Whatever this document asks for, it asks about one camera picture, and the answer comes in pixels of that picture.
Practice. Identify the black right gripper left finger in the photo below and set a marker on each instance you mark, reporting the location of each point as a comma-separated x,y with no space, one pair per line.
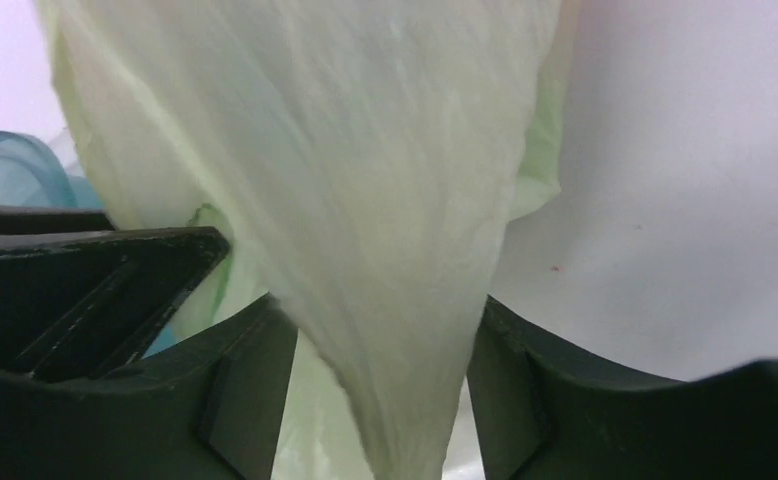
209,407

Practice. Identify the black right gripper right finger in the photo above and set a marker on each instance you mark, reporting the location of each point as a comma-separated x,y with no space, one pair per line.
545,408

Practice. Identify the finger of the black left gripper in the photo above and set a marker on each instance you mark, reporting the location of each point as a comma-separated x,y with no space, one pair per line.
80,298

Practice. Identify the teal plastic tub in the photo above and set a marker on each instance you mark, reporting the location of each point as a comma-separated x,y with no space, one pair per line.
32,176

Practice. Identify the light green plastic bag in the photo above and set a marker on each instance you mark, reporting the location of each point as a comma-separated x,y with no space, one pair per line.
363,158

